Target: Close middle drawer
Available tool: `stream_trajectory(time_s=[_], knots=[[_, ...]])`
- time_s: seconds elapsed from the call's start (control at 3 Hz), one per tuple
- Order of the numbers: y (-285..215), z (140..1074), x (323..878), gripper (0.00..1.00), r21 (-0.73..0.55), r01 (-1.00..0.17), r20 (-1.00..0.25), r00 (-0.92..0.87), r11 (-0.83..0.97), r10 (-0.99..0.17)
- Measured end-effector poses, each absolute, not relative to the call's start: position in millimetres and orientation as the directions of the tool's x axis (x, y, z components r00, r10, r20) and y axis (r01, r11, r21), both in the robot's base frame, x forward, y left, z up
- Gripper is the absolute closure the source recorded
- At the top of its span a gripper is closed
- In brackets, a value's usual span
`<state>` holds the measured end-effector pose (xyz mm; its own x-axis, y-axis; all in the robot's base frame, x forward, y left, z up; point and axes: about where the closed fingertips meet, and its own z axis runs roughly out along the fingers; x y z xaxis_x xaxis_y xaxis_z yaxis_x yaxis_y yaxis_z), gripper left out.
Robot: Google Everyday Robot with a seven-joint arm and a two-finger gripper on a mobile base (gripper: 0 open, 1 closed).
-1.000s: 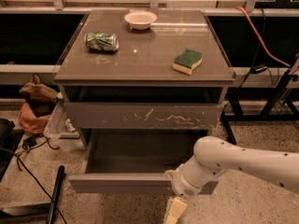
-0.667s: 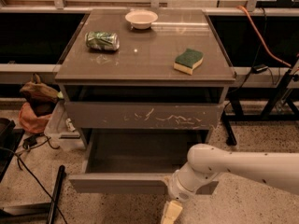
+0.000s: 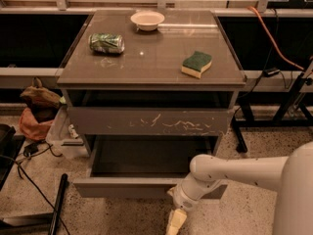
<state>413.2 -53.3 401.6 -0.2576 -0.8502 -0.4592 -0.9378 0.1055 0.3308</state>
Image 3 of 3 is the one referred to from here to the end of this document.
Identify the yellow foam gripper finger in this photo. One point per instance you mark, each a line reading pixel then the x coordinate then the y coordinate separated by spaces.
pixel 175 222

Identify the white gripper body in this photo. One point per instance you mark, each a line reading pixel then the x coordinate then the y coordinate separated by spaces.
pixel 183 202

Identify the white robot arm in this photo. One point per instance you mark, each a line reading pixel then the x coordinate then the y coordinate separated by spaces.
pixel 290 177

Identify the grey drawer cabinet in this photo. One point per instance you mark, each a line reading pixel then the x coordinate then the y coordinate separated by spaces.
pixel 147 74

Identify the scratched grey upper drawer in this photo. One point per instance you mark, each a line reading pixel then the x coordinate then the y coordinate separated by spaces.
pixel 135 121

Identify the green yellow sponge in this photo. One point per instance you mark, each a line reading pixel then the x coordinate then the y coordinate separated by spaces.
pixel 196 64

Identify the black table leg left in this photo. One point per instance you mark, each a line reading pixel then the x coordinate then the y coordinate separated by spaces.
pixel 48 221

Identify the clear plastic bin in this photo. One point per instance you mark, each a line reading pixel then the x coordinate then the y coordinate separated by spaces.
pixel 64 138

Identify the black power adapter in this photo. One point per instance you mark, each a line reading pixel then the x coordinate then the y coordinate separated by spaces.
pixel 30 150

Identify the crushed green soda can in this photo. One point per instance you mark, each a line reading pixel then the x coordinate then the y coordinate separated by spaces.
pixel 106 43

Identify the orange cloth bag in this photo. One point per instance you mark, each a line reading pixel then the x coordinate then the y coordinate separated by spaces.
pixel 35 125

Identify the white bowl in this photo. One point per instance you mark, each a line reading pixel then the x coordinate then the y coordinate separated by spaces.
pixel 147 20

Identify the black table frame right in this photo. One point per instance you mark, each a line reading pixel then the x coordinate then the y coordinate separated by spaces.
pixel 294 98

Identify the black adapter on rail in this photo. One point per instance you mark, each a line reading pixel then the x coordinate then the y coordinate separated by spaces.
pixel 271 72

